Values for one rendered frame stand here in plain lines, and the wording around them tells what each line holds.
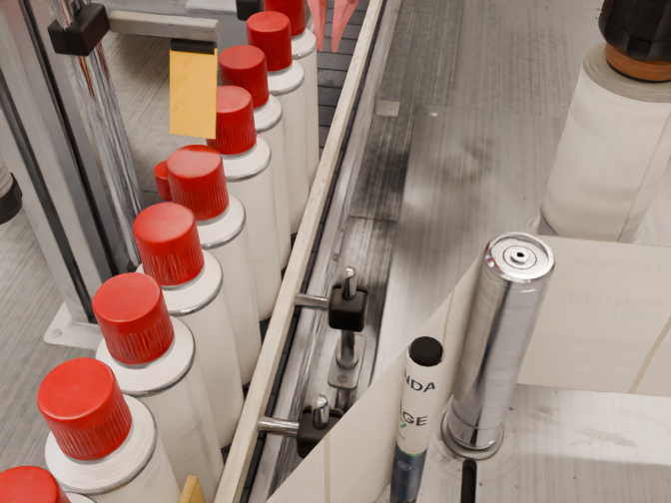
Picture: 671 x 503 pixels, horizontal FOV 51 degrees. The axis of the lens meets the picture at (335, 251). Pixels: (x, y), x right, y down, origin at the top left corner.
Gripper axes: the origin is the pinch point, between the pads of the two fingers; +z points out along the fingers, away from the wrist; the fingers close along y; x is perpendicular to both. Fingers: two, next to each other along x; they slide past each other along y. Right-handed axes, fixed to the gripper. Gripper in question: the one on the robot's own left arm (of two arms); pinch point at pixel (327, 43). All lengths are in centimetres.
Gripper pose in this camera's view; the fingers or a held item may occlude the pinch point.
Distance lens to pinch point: 81.8
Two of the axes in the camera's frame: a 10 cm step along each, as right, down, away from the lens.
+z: -0.9, 9.9, 1.1
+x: 1.4, -1.0, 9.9
